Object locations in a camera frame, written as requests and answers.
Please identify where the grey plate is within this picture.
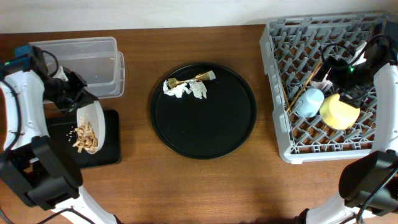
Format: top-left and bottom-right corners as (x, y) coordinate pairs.
(76, 101), (106, 152)

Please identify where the pink cup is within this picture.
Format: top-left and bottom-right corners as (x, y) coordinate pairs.
(310, 70), (333, 92)

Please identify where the yellow bowl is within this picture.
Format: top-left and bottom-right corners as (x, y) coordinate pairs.
(319, 93), (361, 130)

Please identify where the wooden chopstick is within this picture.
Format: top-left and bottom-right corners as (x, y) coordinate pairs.
(287, 60), (323, 112)
(282, 86), (290, 111)

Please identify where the food scraps and rice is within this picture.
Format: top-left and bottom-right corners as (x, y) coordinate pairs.
(68, 116), (98, 154)

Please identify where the light blue cup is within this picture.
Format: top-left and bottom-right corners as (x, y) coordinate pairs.
(296, 88), (325, 118)

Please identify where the gold foil wrapper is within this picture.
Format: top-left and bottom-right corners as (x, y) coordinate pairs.
(167, 70), (216, 88)

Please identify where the white tissue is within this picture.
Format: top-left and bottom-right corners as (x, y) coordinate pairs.
(162, 81), (207, 99)

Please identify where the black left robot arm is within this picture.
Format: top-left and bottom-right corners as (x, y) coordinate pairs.
(1, 70), (120, 223)

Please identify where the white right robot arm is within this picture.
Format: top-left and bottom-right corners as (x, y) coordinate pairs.
(295, 21), (397, 223)

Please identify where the grey dishwasher rack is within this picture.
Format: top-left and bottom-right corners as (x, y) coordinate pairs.
(259, 14), (393, 164)

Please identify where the clear plastic bin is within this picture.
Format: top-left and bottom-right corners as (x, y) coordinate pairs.
(32, 37), (125, 99)

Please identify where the black rectangular tray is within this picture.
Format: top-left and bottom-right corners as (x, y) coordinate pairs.
(46, 110), (121, 169)

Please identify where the round black tray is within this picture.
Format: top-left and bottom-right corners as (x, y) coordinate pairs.
(150, 62), (257, 159)

